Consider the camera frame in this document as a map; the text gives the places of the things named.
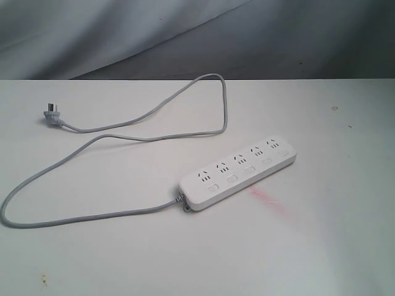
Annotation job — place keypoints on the white five-socket power strip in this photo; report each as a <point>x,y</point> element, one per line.
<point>217,181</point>

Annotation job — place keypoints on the grey backdrop cloth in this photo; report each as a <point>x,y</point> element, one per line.
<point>177,40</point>

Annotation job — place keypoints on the grey wall plug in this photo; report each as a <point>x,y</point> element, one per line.
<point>52,116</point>

